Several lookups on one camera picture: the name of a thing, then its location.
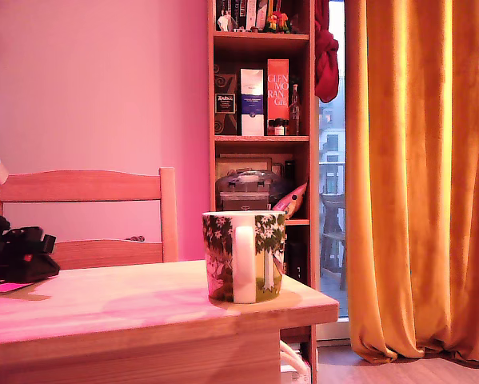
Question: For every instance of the wooden picture frame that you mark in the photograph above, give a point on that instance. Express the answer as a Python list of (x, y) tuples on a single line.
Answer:
[(242, 162)]

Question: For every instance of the colourful figurine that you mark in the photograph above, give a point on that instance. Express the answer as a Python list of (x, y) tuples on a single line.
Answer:
[(276, 22)]

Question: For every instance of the white figurine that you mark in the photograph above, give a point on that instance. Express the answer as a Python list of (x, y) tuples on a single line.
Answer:
[(224, 22)]

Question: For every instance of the clear glass bottle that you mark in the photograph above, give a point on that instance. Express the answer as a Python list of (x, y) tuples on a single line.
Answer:
[(294, 112)]

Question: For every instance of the tree print ceramic mug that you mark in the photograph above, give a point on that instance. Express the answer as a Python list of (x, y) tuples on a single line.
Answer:
[(222, 256)]

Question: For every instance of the pink soft toy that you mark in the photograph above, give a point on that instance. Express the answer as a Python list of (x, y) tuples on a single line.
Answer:
[(290, 202)]

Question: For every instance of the black book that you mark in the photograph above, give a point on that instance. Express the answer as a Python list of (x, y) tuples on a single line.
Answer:
[(242, 12)]

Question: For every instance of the tall wooden bookshelf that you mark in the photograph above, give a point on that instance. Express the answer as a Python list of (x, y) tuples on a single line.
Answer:
[(262, 139)]

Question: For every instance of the white book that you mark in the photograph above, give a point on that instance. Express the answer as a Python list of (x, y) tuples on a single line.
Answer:
[(251, 14)]

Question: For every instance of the wooden chair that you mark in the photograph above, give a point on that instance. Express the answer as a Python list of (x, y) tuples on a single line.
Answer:
[(83, 186)]

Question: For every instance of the small dark capped bottle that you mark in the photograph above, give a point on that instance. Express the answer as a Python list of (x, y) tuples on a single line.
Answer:
[(271, 129), (280, 130)]

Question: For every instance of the wooden balcony stool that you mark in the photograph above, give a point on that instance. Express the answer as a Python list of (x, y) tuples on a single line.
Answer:
[(332, 240)]

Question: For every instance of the white power strip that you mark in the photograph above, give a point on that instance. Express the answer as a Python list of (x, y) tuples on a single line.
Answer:
[(294, 378)]

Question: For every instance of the orange curtain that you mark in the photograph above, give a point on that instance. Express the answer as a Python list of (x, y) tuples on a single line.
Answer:
[(415, 180)]

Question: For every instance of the dark swirl pattern box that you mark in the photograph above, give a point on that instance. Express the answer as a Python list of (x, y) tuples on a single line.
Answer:
[(224, 120)]

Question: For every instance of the red hanging cloth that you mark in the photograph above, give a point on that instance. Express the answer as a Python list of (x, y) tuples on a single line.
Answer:
[(325, 64)]

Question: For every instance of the black box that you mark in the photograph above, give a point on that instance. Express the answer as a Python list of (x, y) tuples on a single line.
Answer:
[(296, 260)]

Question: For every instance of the white and blue box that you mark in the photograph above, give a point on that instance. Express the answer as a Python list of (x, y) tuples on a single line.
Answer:
[(251, 112)]

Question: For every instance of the tall red whisky box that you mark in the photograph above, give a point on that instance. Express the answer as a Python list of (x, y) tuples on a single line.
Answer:
[(277, 80)]

